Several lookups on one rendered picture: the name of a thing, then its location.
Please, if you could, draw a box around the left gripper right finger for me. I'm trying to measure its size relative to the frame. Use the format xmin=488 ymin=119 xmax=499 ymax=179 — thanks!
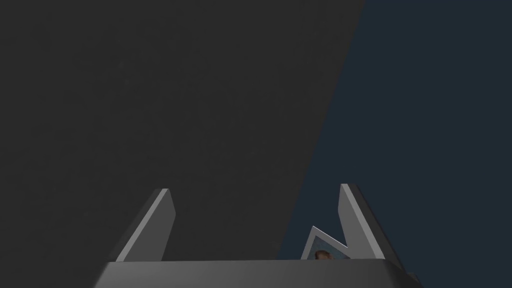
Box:
xmin=337 ymin=183 xmax=404 ymax=268

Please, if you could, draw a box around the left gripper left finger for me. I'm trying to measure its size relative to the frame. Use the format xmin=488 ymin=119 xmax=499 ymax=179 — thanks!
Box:
xmin=115 ymin=187 xmax=177 ymax=263

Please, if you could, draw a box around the white framed wall picture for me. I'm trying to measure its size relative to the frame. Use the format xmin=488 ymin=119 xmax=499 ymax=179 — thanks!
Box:
xmin=300 ymin=225 xmax=352 ymax=261

